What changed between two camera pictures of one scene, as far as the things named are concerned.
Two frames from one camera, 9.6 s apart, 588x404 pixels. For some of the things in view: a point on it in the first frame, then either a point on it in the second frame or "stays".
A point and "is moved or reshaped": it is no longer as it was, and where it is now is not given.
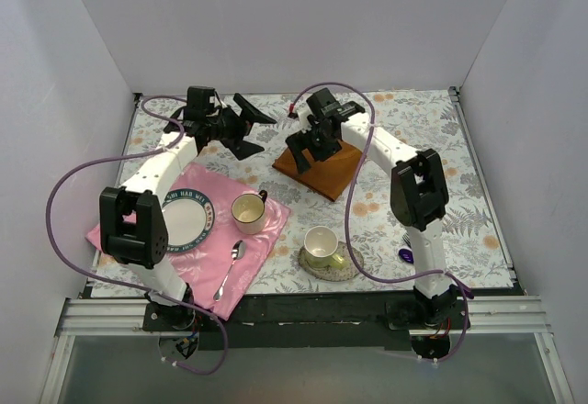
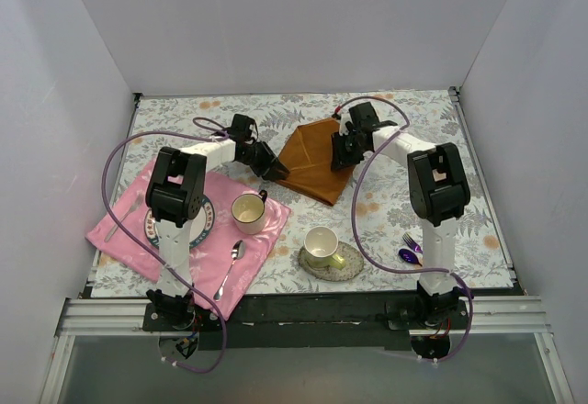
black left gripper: (239, 125) → (265, 160)
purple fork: (407, 240) stays
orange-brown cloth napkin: (327, 179) is moved or reshaped
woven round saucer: (330, 273) stays
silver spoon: (237, 252) stays
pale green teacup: (321, 244) stays
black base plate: (316, 321) stays
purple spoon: (407, 254) stays
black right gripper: (310, 139) → (345, 148)
